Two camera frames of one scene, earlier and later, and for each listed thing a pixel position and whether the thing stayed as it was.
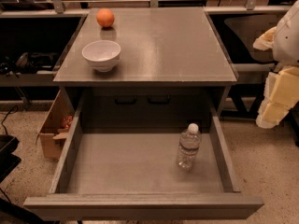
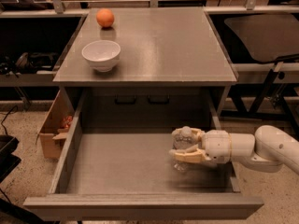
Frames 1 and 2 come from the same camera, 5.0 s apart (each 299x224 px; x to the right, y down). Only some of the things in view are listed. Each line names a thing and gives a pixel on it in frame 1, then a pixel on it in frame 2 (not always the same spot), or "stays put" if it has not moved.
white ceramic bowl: x=103 y=55 stays put
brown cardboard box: x=55 y=127 stays put
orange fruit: x=105 y=17 stays put
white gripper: x=287 y=41 to x=217 y=146
